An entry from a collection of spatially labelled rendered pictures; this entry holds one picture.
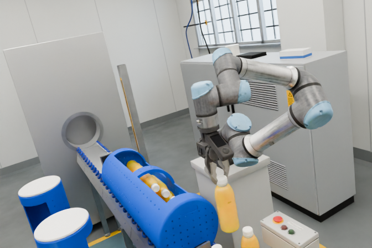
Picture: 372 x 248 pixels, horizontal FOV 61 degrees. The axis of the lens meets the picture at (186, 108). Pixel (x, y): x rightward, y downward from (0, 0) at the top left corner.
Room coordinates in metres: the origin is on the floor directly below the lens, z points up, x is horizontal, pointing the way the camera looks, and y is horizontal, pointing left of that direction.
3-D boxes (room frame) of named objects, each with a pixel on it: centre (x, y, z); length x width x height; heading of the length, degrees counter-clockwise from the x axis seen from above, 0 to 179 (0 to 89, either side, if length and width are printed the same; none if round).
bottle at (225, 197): (1.03, -0.08, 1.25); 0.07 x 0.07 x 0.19
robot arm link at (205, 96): (1.04, -0.07, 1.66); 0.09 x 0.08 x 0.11; 90
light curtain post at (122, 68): (2.57, 0.44, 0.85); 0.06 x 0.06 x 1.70; 27
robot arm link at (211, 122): (1.04, -0.06, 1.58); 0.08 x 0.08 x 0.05
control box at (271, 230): (1.04, -0.29, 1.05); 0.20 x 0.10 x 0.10; 27
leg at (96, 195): (2.87, 1.04, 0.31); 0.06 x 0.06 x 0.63; 27
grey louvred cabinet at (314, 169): (3.48, -0.72, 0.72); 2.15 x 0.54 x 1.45; 25
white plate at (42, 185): (2.05, 1.11, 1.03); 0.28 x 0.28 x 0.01
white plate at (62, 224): (1.50, 0.76, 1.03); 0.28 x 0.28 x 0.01
